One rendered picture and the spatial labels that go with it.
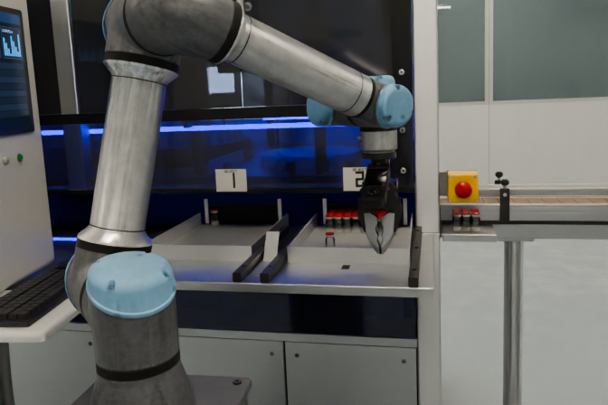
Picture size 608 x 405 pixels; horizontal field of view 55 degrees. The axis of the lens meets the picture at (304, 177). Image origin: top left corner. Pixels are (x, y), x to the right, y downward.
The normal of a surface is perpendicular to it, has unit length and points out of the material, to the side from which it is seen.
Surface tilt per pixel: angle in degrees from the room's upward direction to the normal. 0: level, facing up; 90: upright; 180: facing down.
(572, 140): 90
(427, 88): 90
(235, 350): 90
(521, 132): 90
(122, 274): 7
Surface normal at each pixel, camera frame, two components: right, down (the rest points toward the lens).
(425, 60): -0.21, 0.15
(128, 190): 0.43, 0.08
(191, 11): 0.14, 0.04
